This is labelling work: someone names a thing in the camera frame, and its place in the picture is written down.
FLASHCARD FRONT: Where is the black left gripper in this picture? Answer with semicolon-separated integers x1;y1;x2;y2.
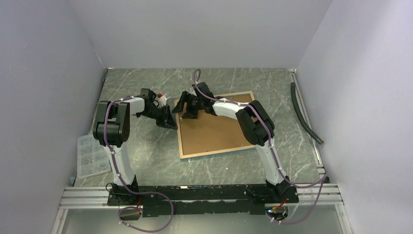
138;104;178;130

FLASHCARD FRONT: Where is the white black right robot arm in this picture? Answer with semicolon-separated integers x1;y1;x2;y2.
172;82;290;202

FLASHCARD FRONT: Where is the black corrugated hose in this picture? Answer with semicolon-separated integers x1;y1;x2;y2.
290;82;324;145

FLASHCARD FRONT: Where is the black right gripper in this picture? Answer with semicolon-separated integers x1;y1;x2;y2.
171;92;204;120

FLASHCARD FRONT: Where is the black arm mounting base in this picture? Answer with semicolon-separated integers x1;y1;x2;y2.
107;184;299;217

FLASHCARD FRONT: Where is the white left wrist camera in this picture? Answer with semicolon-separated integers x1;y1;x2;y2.
156;94;172;107

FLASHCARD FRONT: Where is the clear plastic screw box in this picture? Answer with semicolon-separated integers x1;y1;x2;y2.
77;134;111;178

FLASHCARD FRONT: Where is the blue wooden picture frame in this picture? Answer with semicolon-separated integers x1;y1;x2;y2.
174;91;259;159

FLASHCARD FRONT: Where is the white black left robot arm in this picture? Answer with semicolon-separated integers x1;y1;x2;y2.
93;88;178;205

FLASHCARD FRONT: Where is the aluminium extrusion rail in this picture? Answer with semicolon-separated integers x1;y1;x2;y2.
59;183;344;209

